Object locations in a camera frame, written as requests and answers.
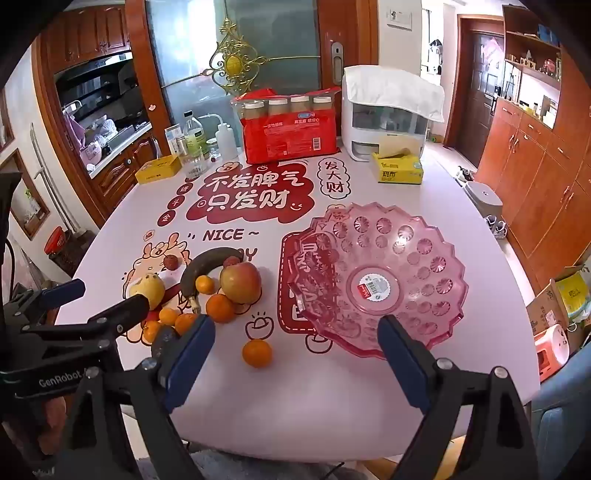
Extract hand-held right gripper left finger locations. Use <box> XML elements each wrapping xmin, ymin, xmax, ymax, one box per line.
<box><xmin>55</xmin><ymin>315</ymin><xmax>218</xmax><ymax>480</ymax></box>

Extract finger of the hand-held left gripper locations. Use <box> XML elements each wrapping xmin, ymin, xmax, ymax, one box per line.
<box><xmin>2</xmin><ymin>278</ymin><xmax>87</xmax><ymax>324</ymax></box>
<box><xmin>18</xmin><ymin>294</ymin><xmax>151</xmax><ymax>365</ymax></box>

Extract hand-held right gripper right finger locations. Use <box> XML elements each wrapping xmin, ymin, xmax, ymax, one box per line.
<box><xmin>376</xmin><ymin>315</ymin><xmax>541</xmax><ymax>480</ymax></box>

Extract yellow pear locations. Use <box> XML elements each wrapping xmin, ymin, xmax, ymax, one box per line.
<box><xmin>128</xmin><ymin>272</ymin><xmax>166</xmax><ymax>311</ymax></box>

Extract red yellow apple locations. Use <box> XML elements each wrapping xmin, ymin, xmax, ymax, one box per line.
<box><xmin>219</xmin><ymin>261</ymin><xmax>262</xmax><ymax>305</ymax></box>

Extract overripe dark banana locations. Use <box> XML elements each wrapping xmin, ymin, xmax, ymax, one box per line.
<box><xmin>179</xmin><ymin>247</ymin><xmax>242</xmax><ymax>315</ymax></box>

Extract pink plastic fruit bowl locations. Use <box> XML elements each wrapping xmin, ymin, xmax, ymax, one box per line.
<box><xmin>276</xmin><ymin>202</ymin><xmax>469</xmax><ymax>361</ymax></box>

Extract red container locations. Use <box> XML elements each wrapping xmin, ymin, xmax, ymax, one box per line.
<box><xmin>44</xmin><ymin>226</ymin><xmax>65</xmax><ymax>254</ymax></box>

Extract pink printed tablecloth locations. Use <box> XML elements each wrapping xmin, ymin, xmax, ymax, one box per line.
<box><xmin>53</xmin><ymin>138</ymin><xmax>541</xmax><ymax>457</ymax></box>

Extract wooden lower kitchen cabinet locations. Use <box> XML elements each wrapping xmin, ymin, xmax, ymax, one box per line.
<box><xmin>88</xmin><ymin>134</ymin><xmax>160</xmax><ymax>204</ymax></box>

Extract small yellow box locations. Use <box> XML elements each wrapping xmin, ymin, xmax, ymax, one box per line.
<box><xmin>134</xmin><ymin>154</ymin><xmax>182</xmax><ymax>185</ymax></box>

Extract cardboard box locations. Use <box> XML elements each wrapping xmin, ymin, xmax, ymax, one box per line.
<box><xmin>526</xmin><ymin>265</ymin><xmax>591</xmax><ymax>342</ymax></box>

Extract grey plastic stool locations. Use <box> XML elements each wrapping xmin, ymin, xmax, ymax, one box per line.
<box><xmin>464</xmin><ymin>181</ymin><xmax>504</xmax><ymax>217</ymax></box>

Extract yellow tissue box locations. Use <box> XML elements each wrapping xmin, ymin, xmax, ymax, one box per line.
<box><xmin>372</xmin><ymin>147</ymin><xmax>424</xmax><ymax>185</ymax></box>

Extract clear bottle with green label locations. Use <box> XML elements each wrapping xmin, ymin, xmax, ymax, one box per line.
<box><xmin>182</xmin><ymin>111</ymin><xmax>208</xmax><ymax>180</ymax></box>

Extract white squeeze bottle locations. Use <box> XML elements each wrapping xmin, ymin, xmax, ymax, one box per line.
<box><xmin>202</xmin><ymin>115</ymin><xmax>237</xmax><ymax>162</ymax></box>

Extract white countertop dispenser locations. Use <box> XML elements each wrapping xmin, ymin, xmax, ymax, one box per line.
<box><xmin>341</xmin><ymin>74</ymin><xmax>430</xmax><ymax>162</ymax></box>

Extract red pack of paper cups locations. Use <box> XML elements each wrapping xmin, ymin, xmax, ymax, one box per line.
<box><xmin>231</xmin><ymin>86</ymin><xmax>342</xmax><ymax>165</ymax></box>

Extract wooden upper kitchen cabinets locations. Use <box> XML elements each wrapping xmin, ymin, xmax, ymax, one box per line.
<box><xmin>34</xmin><ymin>7</ymin><xmax>134</xmax><ymax>77</ymax></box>

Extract dark wooden entry door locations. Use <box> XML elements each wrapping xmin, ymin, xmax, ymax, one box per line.
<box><xmin>457</xmin><ymin>15</ymin><xmax>506</xmax><ymax>160</ymax></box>

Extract gold door ornament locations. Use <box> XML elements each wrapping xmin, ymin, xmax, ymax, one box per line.
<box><xmin>208</xmin><ymin>17</ymin><xmax>269</xmax><ymax>90</ymax></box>

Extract frosted glass sliding door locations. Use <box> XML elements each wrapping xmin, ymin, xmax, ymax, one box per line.
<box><xmin>145</xmin><ymin>0</ymin><xmax>345</xmax><ymax>153</ymax></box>

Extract chrome pipe rail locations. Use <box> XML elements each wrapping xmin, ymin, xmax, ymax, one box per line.
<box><xmin>30</xmin><ymin>122</ymin><xmax>75</xmax><ymax>236</ymax></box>

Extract wooden wall cabinet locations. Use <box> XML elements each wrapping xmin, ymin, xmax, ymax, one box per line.
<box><xmin>475</xmin><ymin>4</ymin><xmax>591</xmax><ymax>296</ymax></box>

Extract white wall switch panel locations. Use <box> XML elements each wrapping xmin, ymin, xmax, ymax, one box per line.
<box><xmin>387</xmin><ymin>7</ymin><xmax>413</xmax><ymax>31</ymax></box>

